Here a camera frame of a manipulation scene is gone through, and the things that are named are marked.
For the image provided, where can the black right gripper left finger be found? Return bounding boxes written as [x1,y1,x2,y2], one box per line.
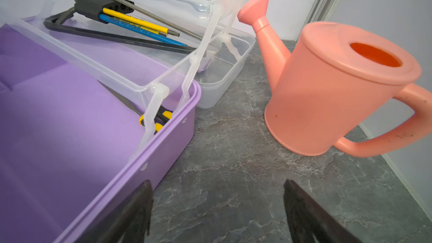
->
[76,180,154,243]

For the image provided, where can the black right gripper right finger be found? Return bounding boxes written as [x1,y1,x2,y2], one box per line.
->
[283,179,360,243]

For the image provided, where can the purple toolbox with clear lid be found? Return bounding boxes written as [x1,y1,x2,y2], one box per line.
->
[1,0,255,243]

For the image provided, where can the black yellow small screwdriver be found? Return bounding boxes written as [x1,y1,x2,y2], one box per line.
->
[100,82,173,133]

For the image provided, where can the pink watering can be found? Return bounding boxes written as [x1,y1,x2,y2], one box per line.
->
[237,0,432,158]

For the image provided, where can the yellow hex key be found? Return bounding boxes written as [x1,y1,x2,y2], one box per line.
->
[102,8,180,37]

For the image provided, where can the black hex key holder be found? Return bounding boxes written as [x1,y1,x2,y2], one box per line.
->
[74,0,134,24]

